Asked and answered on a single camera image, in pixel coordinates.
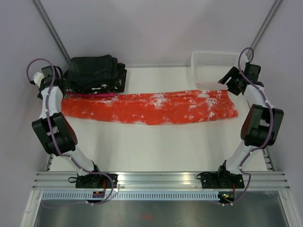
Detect folded black trousers top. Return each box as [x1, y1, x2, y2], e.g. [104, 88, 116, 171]
[64, 54, 119, 88]

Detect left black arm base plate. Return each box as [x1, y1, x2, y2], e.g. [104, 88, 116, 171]
[68, 174, 118, 190]

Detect aluminium front rail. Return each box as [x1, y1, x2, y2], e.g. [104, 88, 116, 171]
[31, 171, 290, 191]

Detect right aluminium frame post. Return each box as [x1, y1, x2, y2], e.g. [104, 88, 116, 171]
[250, 0, 284, 51]

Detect left aluminium frame post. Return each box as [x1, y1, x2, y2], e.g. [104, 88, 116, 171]
[31, 0, 71, 64]

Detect aluminium frame post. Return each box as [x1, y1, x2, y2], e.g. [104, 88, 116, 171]
[250, 0, 284, 51]
[31, 0, 71, 64]

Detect white slotted cable duct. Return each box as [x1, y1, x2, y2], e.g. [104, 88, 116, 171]
[42, 191, 227, 201]

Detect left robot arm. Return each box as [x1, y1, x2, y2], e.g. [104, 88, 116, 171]
[32, 66, 103, 188]

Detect folded pink trousers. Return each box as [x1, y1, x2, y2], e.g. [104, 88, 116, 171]
[66, 92, 115, 97]

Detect white perforated plastic basket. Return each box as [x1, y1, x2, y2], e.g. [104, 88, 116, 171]
[191, 51, 249, 90]

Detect folded black white-speckled trousers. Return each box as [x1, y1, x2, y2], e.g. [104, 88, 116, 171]
[62, 62, 127, 94]

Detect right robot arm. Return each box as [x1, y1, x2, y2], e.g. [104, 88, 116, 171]
[216, 62, 284, 187]

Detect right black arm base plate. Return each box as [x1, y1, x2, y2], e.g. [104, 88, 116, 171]
[196, 172, 245, 189]

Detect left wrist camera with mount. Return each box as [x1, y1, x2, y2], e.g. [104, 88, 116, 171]
[33, 72, 45, 87]

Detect orange white tie-dye trousers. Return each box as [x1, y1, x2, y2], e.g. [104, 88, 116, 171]
[61, 90, 238, 125]

